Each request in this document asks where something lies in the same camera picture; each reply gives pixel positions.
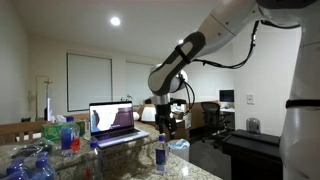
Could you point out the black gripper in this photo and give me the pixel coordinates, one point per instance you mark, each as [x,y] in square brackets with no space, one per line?
[163,110]

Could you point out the small clear blue-label water bottle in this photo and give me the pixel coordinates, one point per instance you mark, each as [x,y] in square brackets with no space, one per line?
[162,155]

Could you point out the Fiji water bottle red flower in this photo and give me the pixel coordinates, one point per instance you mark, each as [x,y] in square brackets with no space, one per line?
[70,138]

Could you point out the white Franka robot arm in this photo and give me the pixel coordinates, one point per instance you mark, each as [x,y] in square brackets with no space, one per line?
[300,133]

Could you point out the grey open laptop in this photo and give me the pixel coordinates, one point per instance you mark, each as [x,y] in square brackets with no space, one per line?
[113,118]

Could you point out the clear water bottle blue cap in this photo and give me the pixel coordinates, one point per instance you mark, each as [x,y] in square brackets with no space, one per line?
[94,161]

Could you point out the shrink-wrapped pack of water bottles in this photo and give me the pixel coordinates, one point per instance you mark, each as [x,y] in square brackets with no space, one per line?
[26,168]

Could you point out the white bedding pile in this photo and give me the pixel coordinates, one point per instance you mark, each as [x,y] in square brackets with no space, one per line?
[146,114]

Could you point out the white trash bin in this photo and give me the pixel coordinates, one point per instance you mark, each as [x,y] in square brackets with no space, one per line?
[179,150]

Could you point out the brown cardboard box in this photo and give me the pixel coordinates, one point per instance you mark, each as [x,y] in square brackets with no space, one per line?
[195,116]

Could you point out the black mesh office chair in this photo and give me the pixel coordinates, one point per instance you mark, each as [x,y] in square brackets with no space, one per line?
[211,116]

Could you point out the small green house plant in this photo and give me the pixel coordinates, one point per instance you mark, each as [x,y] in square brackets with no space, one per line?
[127,98]

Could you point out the dark desktop computer monitor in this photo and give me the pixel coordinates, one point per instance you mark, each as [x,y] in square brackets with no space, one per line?
[226,96]

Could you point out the round recessed ceiling light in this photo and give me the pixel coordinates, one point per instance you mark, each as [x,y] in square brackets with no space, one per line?
[115,21]
[180,41]

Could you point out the grey glass jar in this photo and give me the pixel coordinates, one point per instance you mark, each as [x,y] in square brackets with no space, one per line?
[253,126]

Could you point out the large white window blind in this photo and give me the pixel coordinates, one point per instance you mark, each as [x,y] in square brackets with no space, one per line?
[89,81]

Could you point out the black low cabinet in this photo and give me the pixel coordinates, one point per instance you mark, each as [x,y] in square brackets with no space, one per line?
[253,156]

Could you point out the green floral tissue box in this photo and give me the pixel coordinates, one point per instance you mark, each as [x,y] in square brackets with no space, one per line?
[53,131]

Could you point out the flat screen on stand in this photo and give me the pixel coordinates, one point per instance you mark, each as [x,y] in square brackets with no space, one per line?
[49,110]

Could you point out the clear crumpled plastic bag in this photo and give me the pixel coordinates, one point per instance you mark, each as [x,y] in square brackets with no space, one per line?
[30,148]

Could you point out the white wall light switch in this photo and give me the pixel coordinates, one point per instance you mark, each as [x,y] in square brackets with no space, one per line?
[250,98]

